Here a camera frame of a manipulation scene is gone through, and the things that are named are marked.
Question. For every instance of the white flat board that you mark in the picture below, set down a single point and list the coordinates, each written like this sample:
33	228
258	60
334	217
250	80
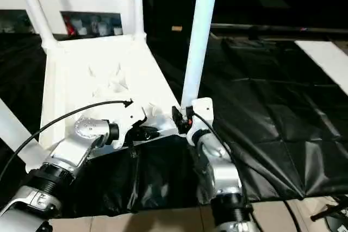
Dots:
326	61

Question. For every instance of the small tan label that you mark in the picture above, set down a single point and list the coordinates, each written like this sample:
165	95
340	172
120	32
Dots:
176	28

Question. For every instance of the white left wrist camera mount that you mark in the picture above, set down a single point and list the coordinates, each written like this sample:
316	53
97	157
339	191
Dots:
129	118

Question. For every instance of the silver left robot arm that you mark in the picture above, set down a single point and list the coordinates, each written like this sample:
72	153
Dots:
73	145

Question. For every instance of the dark metal rail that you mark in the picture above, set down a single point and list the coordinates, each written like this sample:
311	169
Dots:
285	28

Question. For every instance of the black floor stand base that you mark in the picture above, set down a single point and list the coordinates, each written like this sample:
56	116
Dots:
334	215

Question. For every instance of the black cloth mat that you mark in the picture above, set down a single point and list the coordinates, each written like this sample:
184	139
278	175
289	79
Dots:
272	134

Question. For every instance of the white plastic table leg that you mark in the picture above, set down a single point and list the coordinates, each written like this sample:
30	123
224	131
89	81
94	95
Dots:
137	1
34	9
13	131
201	39

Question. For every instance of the white plastic table top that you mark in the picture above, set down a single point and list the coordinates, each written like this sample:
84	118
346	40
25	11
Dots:
95	61

